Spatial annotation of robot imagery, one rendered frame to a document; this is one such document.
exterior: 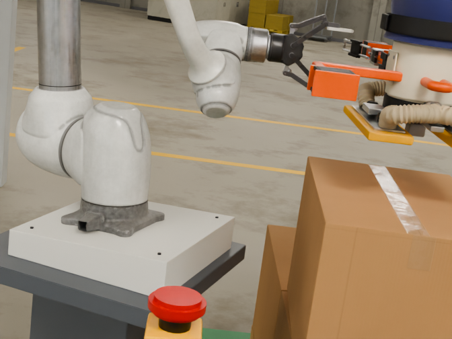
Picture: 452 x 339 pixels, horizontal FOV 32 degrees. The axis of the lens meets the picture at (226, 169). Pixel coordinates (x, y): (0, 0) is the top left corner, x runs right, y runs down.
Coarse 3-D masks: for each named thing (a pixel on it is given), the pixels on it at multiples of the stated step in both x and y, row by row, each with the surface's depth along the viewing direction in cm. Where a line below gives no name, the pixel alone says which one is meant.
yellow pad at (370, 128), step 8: (344, 112) 200; (352, 112) 192; (360, 112) 190; (352, 120) 188; (360, 120) 182; (368, 120) 180; (376, 120) 181; (360, 128) 179; (368, 128) 173; (376, 128) 172; (384, 128) 172; (400, 128) 175; (368, 136) 170; (376, 136) 170; (384, 136) 170; (392, 136) 170; (400, 136) 170; (408, 136) 170; (408, 144) 170
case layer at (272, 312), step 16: (272, 240) 271; (288, 240) 273; (272, 256) 259; (288, 256) 257; (272, 272) 254; (288, 272) 243; (272, 288) 250; (256, 304) 291; (272, 304) 245; (288, 304) 220; (256, 320) 285; (272, 320) 240; (288, 320) 210; (256, 336) 279; (272, 336) 236; (288, 336) 205
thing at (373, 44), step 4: (364, 40) 244; (368, 44) 237; (372, 44) 237; (376, 44) 237; (380, 44) 237; (384, 44) 238; (388, 44) 239; (364, 48) 242; (384, 48) 238; (388, 48) 238; (364, 52) 242
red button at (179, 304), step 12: (168, 288) 97; (180, 288) 97; (156, 300) 94; (168, 300) 93; (180, 300) 94; (192, 300) 94; (204, 300) 96; (156, 312) 93; (168, 312) 92; (180, 312) 92; (192, 312) 92; (204, 312) 95; (168, 324) 94; (180, 324) 94
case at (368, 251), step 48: (336, 192) 187; (384, 192) 193; (432, 192) 199; (336, 240) 164; (384, 240) 164; (432, 240) 163; (288, 288) 227; (336, 288) 167; (384, 288) 166; (432, 288) 166; (336, 336) 169; (384, 336) 169; (432, 336) 168
